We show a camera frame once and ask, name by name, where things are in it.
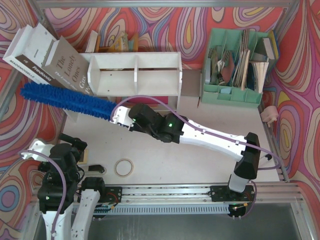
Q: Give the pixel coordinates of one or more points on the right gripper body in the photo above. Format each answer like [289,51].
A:
[135,120]

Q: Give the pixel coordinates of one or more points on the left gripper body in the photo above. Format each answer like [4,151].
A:
[75,144]

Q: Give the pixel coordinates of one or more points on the blue microfiber duster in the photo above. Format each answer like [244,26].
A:
[68,100]

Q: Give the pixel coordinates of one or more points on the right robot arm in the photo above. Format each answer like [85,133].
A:
[243,149]

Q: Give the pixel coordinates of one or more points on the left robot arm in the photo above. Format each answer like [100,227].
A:
[67,199]

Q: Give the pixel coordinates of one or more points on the white wooden bookshelf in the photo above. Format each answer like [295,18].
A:
[125,74]

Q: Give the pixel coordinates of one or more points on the stack of coloured paper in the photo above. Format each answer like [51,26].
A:
[150,102]

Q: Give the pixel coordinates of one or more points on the black stapler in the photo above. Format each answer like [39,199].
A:
[97,168]

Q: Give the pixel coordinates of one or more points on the masking tape roll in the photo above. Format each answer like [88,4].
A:
[123,167]

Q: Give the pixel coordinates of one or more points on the mint green desk organizer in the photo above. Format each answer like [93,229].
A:
[235,67]

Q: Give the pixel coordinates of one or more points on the taupe book Lonely Ones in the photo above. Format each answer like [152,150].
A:
[67,66]

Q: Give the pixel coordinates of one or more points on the pink piggy figure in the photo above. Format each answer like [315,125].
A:
[269,115]

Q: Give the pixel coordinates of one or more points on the white marker pen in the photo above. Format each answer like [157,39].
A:
[266,158]

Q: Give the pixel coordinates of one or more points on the brown book Fredonia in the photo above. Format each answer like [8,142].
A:
[34,54]

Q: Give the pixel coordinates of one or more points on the white book Mademoiselle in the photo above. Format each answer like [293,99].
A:
[16,48]

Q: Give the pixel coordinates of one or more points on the black mounting rail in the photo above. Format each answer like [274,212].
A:
[215,193]

